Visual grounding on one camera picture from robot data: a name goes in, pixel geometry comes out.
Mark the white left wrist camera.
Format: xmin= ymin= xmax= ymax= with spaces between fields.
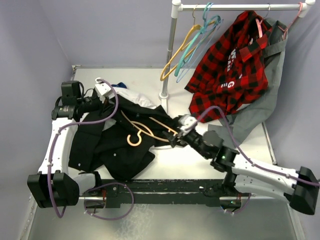
xmin=94 ymin=77 xmax=113 ymax=103

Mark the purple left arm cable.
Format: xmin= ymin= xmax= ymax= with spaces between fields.
xmin=46 ymin=79 xmax=120 ymax=219

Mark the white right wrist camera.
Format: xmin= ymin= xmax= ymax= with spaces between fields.
xmin=178 ymin=114 xmax=198 ymax=136

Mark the light blue hanger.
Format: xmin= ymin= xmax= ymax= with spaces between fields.
xmin=174 ymin=2 xmax=223 ymax=83

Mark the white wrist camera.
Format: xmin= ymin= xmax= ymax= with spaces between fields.
xmin=178 ymin=114 xmax=198 ymax=136
xmin=94 ymin=77 xmax=113 ymax=103

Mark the black button shirt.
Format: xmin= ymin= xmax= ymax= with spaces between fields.
xmin=68 ymin=96 xmax=178 ymax=181

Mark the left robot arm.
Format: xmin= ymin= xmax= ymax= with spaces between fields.
xmin=27 ymin=78 xmax=119 ymax=210

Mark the grey shirt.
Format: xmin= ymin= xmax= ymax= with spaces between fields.
xmin=207 ymin=17 xmax=289 ymax=148

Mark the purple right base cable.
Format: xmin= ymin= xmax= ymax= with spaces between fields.
xmin=223 ymin=192 xmax=253 ymax=217

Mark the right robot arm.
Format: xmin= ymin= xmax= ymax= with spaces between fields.
xmin=167 ymin=129 xmax=320 ymax=215

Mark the pink hanger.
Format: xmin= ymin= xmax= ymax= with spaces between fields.
xmin=249 ymin=18 xmax=263 ymax=45
xmin=278 ymin=2 xmax=303 ymax=40

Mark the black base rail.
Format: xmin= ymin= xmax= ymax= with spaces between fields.
xmin=79 ymin=179 xmax=249 ymax=208

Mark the yellow hanger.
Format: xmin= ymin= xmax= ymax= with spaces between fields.
xmin=160 ymin=2 xmax=223 ymax=82

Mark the teal hanger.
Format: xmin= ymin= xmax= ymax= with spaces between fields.
xmin=172 ymin=2 xmax=223 ymax=82

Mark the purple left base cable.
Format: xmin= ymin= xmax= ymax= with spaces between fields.
xmin=83 ymin=182 xmax=136 ymax=222

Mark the blue garment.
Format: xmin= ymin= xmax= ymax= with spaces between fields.
xmin=111 ymin=82 xmax=128 ymax=90

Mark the metal clothes rack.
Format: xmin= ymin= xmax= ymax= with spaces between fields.
xmin=159 ymin=0 xmax=316 ymax=111

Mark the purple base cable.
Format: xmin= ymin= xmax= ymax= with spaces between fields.
xmin=223 ymin=192 xmax=253 ymax=217
xmin=83 ymin=182 xmax=136 ymax=222

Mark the white shirt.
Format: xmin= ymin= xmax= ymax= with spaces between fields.
xmin=77 ymin=87 xmax=157 ymax=135

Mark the beige wooden hanger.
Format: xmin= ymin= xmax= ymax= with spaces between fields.
xmin=120 ymin=110 xmax=178 ymax=147

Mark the red black plaid shirt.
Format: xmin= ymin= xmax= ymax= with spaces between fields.
xmin=185 ymin=10 xmax=272 ymax=117

